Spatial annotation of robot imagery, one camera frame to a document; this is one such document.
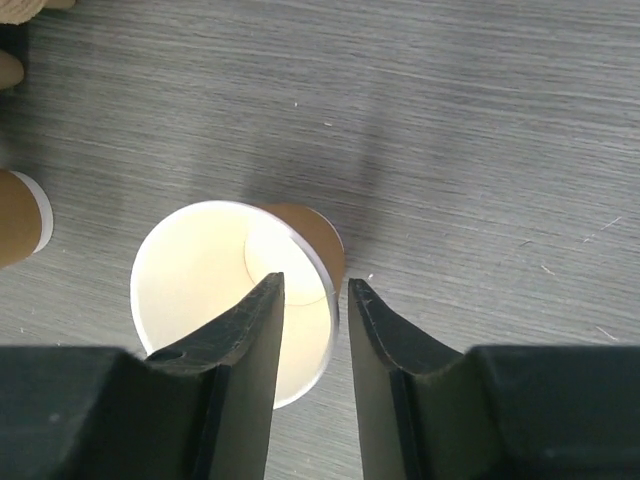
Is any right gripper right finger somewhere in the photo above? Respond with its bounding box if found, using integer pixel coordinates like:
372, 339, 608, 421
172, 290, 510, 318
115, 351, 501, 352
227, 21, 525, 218
348, 279, 461, 479

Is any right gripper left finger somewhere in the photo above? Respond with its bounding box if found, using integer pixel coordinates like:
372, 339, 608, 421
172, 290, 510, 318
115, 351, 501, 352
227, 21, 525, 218
146, 273, 284, 479

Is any lidded brown paper cup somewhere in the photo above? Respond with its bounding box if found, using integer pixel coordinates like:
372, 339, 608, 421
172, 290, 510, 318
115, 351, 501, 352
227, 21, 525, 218
0, 170, 54, 268

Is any cardboard cup carrier front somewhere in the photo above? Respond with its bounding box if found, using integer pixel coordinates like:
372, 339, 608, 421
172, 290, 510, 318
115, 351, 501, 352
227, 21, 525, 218
1, 0, 76, 90

